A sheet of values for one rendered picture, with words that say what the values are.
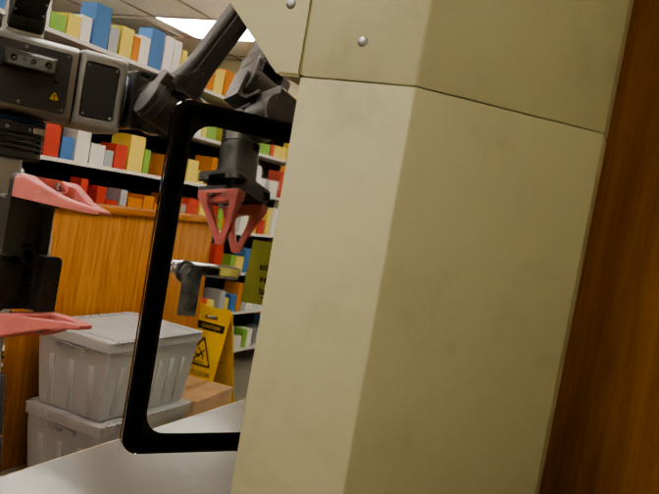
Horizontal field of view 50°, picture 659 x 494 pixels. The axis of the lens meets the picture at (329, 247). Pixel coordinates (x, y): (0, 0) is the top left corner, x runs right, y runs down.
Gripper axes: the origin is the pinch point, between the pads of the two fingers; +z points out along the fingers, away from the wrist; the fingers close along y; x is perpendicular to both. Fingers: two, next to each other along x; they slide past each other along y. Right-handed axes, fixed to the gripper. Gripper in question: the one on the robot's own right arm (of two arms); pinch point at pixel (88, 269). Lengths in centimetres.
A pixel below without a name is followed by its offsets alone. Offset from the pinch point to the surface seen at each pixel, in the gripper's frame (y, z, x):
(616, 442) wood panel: -13, 41, 48
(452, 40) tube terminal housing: 24.1, 24.6, 11.6
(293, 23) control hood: 24.6, 10.2, 9.5
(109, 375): -60, -142, 166
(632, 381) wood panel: -5, 42, 48
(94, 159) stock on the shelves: 27, -238, 237
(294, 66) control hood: 20.8, 11.0, 9.6
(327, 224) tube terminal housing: 7.1, 16.6, 10.2
